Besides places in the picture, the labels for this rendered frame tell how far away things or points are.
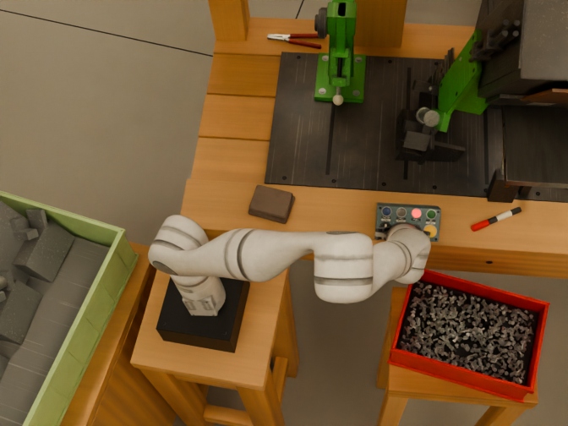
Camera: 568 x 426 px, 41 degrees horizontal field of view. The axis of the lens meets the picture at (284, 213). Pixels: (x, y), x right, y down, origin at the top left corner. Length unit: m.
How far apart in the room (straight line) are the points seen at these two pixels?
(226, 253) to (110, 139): 1.91
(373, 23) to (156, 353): 1.03
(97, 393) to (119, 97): 1.67
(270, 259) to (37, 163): 2.06
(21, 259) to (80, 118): 1.42
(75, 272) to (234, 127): 0.56
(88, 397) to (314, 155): 0.81
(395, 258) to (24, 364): 0.97
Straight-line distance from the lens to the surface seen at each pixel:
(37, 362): 1.89
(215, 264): 1.33
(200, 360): 1.79
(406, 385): 1.81
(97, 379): 1.89
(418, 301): 1.79
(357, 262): 1.14
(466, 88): 1.68
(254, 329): 1.79
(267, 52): 2.16
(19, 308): 1.90
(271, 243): 1.23
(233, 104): 2.06
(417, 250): 1.40
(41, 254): 1.92
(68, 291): 1.93
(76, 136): 3.21
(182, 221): 1.45
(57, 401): 1.83
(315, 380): 2.63
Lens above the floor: 2.54
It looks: 63 degrees down
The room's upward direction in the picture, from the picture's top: 7 degrees counter-clockwise
